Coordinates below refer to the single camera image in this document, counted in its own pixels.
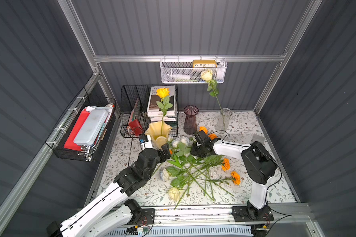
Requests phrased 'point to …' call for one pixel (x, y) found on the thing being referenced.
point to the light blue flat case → (91, 128)
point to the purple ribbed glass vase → (190, 125)
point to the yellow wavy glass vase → (158, 131)
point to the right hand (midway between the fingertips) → (193, 150)
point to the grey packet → (258, 138)
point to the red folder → (69, 143)
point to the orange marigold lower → (235, 177)
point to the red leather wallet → (136, 127)
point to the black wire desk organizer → (134, 99)
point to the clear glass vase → (223, 120)
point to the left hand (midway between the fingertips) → (161, 146)
